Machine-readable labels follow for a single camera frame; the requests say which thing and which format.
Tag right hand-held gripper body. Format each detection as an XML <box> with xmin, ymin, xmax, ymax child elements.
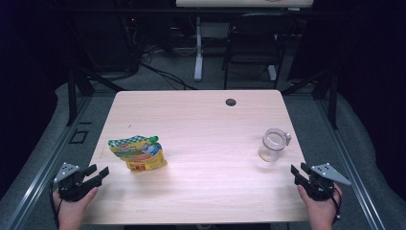
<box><xmin>304</xmin><ymin>162</ymin><xmax>352</xmax><ymax>202</ymax></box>

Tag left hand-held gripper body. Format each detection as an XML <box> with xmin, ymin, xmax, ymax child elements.
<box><xmin>53</xmin><ymin>162</ymin><xmax>97</xmax><ymax>202</ymax></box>

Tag clear glass jar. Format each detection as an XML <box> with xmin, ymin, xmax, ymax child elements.
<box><xmin>258</xmin><ymin>128</ymin><xmax>288</xmax><ymax>163</ymax></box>

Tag yellow pouch with green cap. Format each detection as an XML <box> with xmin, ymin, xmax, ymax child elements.
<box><xmin>107</xmin><ymin>134</ymin><xmax>169</xmax><ymax>174</ymax></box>

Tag person's right hand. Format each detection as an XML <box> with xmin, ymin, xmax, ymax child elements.
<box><xmin>297</xmin><ymin>183</ymin><xmax>343</xmax><ymax>230</ymax></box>

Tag person's left hand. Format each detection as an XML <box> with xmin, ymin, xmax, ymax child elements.
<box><xmin>52</xmin><ymin>186</ymin><xmax>100</xmax><ymax>230</ymax></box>

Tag black metal stand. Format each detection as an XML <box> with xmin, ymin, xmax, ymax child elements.
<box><xmin>281</xmin><ymin>68</ymin><xmax>339</xmax><ymax>130</ymax></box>
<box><xmin>66</xmin><ymin>68</ymin><xmax>125</xmax><ymax>127</ymax></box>

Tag dark cabinet with red light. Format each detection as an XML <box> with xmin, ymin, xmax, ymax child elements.
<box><xmin>73</xmin><ymin>12</ymin><xmax>140</xmax><ymax>73</ymax></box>

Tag black folding chair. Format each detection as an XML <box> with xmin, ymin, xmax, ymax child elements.
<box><xmin>222</xmin><ymin>12</ymin><xmax>296</xmax><ymax>90</ymax></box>

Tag white desk leg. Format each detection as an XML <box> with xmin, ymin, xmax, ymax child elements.
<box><xmin>193</xmin><ymin>16</ymin><xmax>205</xmax><ymax>82</ymax></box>

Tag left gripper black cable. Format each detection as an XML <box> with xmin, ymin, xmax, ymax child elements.
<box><xmin>48</xmin><ymin>181</ymin><xmax>63</xmax><ymax>229</ymax></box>

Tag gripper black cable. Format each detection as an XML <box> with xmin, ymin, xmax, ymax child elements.
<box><xmin>328</xmin><ymin>188</ymin><xmax>343</xmax><ymax>224</ymax></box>
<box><xmin>48</xmin><ymin>181</ymin><xmax>63</xmax><ymax>229</ymax></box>

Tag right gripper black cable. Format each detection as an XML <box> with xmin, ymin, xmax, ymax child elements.
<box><xmin>328</xmin><ymin>188</ymin><xmax>343</xmax><ymax>224</ymax></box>

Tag aluminium floor rail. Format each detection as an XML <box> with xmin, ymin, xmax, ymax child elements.
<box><xmin>0</xmin><ymin>95</ymin><xmax>94</xmax><ymax>230</ymax></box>
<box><xmin>315</xmin><ymin>95</ymin><xmax>387</xmax><ymax>230</ymax></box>

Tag black floor cables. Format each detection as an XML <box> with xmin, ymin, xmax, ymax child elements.
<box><xmin>140</xmin><ymin>61</ymin><xmax>197</xmax><ymax>91</ymax></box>

